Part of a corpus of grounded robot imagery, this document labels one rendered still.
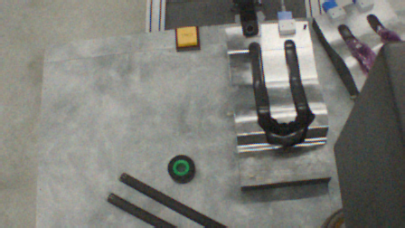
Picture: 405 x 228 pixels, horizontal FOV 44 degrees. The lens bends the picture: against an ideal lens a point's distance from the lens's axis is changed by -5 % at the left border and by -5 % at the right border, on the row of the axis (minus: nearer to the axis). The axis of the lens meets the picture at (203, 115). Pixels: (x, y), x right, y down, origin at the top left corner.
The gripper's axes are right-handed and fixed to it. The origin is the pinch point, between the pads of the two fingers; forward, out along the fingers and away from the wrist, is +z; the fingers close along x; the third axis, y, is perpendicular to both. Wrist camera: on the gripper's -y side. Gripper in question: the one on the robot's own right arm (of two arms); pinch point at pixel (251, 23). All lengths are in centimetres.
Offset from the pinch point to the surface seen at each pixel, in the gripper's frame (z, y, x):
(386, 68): -114, -55, -15
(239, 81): 3.0, -17.1, 6.1
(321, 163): 4.4, -44.1, -14.6
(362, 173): -104, -60, -13
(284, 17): 5.9, 2.7, -10.1
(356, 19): 14.1, 2.1, -33.6
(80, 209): 0, -50, 57
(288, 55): 6.4, -9.9, -9.7
